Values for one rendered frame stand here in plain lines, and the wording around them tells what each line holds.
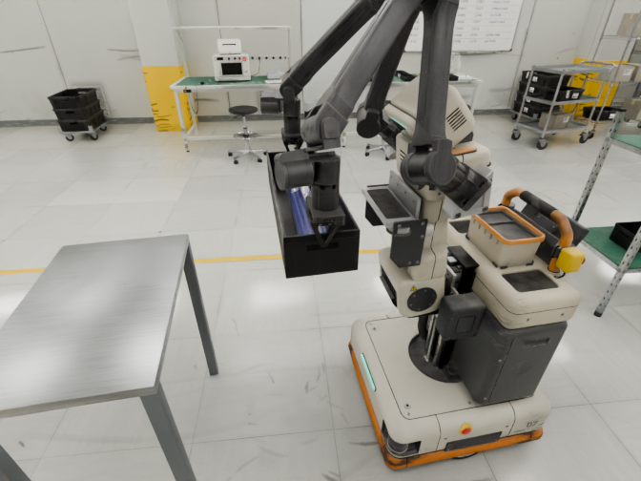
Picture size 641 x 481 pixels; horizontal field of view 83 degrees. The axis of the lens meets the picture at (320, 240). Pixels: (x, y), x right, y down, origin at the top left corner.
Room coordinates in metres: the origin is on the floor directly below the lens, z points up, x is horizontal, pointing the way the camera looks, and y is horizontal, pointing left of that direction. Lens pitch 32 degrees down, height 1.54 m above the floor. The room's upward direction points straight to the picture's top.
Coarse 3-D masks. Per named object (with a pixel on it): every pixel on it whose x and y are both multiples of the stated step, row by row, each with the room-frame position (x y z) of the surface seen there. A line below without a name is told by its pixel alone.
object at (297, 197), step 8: (288, 192) 1.04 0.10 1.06; (296, 192) 1.04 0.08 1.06; (304, 192) 1.04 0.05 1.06; (296, 200) 0.98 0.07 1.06; (304, 200) 0.98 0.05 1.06; (296, 208) 0.93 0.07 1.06; (304, 208) 0.93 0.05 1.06; (296, 216) 0.88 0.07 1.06; (304, 216) 0.88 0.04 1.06; (296, 224) 0.86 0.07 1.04; (304, 224) 0.83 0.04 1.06; (304, 232) 0.79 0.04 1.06; (312, 232) 0.79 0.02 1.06; (320, 232) 0.79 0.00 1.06
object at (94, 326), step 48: (144, 240) 1.17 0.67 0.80; (48, 288) 0.89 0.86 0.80; (96, 288) 0.89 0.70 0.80; (144, 288) 0.89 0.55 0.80; (192, 288) 1.18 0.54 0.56; (0, 336) 0.69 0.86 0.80; (48, 336) 0.69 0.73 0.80; (96, 336) 0.69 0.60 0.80; (144, 336) 0.69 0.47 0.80; (0, 384) 0.54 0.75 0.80; (48, 384) 0.54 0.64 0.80; (96, 384) 0.54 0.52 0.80; (144, 384) 0.54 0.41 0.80; (0, 480) 0.45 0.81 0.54; (192, 480) 0.54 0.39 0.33
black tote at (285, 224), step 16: (272, 160) 1.22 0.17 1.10; (272, 176) 1.01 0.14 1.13; (272, 192) 1.01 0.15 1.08; (288, 208) 0.99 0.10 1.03; (288, 224) 0.89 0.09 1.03; (352, 224) 0.74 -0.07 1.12; (288, 240) 0.66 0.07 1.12; (304, 240) 0.67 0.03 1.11; (336, 240) 0.68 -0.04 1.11; (352, 240) 0.69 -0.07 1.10; (288, 256) 0.66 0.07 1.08; (304, 256) 0.67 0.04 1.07; (320, 256) 0.68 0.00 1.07; (336, 256) 0.68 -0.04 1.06; (352, 256) 0.69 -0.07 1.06; (288, 272) 0.66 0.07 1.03; (304, 272) 0.67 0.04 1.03; (320, 272) 0.68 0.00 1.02; (336, 272) 0.68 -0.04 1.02
